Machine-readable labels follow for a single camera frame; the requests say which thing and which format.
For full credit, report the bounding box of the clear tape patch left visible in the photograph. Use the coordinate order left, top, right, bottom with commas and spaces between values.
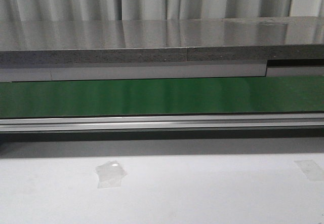
95, 161, 127, 189

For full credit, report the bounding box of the clear tape patch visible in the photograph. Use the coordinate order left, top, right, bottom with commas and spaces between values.
295, 160, 324, 181
95, 161, 127, 189

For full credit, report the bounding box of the grey stone counter slab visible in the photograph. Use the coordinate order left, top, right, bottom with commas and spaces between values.
1, 17, 323, 67

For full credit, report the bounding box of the green conveyor belt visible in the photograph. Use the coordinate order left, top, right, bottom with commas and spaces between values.
1, 76, 323, 119

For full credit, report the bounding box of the clear tape patch right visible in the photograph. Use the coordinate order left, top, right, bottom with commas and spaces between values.
295, 160, 324, 181

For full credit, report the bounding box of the white pleated curtain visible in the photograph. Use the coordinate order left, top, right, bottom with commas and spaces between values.
1, 0, 323, 21

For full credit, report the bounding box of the grey conveyor back rail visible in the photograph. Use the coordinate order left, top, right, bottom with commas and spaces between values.
1, 59, 323, 82

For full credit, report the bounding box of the aluminium conveyor front rail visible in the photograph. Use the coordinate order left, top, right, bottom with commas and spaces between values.
1, 113, 323, 133

